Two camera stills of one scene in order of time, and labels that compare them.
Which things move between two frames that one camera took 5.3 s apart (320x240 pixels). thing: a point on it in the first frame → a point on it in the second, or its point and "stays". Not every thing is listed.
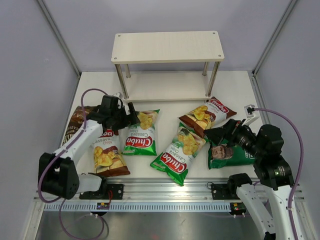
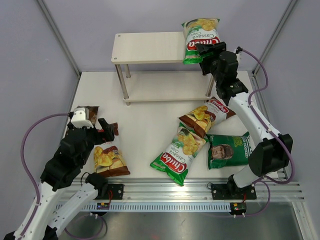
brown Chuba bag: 211,113 stays
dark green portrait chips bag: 225,154 stays
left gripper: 127,121 → 108,129
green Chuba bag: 140,139 → 199,31
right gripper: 234,127 → 205,49
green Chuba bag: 175,160 stays
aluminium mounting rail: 158,190 stays
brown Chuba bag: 108,157 stays
